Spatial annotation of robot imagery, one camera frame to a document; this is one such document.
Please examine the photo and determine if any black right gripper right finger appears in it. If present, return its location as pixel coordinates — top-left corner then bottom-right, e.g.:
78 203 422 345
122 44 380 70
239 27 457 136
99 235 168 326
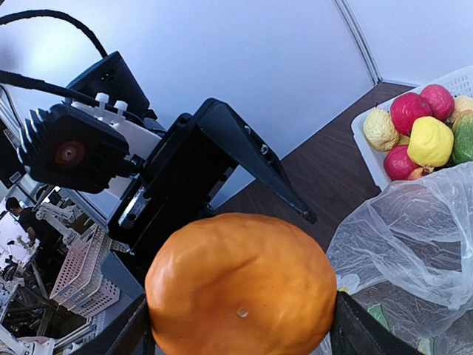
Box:
330 291 422 355

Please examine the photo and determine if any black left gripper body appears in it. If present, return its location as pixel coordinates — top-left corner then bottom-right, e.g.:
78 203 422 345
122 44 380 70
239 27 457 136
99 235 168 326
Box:
106 112 237 256

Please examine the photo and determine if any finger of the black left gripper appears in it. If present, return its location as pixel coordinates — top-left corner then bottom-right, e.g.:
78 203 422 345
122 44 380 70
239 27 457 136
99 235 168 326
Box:
195 98 317 224

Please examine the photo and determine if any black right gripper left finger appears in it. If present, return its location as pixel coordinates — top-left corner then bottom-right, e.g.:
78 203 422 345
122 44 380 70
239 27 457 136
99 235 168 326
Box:
72 294 152 355

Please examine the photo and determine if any clear printed plastic bag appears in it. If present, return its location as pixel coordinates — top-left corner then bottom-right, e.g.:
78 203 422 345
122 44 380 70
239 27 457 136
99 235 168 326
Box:
327 163 472 354

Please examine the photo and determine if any orange fruit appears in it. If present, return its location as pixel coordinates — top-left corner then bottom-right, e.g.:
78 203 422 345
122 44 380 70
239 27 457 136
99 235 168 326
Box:
145 213 337 354

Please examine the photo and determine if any pale yellow fruit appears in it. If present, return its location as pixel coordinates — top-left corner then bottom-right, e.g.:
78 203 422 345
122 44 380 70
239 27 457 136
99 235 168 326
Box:
363 108 400 152

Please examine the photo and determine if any pink fruit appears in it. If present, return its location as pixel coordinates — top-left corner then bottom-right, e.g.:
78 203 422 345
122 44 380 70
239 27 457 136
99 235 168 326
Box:
390 92 432 136

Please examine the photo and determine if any yellow fruit in basket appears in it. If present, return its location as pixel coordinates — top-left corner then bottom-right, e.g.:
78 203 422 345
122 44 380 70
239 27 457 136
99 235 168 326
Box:
407 116 454 168

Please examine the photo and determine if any red fruit in basket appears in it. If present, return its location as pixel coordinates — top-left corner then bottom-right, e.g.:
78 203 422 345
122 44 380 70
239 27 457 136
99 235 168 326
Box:
420 84 455 122

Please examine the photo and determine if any green fruit in basket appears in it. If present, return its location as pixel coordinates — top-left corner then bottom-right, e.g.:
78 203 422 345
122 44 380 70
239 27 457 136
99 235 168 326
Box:
452 110 472 164

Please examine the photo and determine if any white perforated crate outside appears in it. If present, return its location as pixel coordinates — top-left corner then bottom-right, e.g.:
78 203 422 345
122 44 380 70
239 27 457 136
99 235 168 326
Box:
50 224 120 319

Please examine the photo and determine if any person in background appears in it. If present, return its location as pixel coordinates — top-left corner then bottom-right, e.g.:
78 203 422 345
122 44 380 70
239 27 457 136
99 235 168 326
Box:
5 197 57 261

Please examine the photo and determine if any red pomegranate in basket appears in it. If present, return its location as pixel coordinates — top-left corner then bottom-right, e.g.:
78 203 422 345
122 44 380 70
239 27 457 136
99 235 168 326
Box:
384 145 434 181

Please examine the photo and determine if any yellow lemon in basket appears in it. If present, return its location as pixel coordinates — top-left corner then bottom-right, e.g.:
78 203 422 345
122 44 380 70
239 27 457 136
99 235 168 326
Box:
449 95 473 123

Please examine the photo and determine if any white perforated plastic basket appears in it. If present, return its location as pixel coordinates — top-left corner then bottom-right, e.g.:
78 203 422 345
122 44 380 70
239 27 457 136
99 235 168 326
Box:
350 65 473 193

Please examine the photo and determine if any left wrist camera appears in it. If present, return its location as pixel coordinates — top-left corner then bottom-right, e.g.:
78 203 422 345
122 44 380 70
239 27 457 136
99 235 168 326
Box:
17 92 161 197

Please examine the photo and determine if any left aluminium corner post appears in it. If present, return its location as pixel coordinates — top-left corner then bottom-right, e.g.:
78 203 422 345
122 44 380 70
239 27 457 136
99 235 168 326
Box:
333 0 383 86

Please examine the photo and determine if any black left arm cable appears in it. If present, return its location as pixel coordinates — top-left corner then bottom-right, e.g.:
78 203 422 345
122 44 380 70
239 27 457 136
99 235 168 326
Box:
0 10 112 108

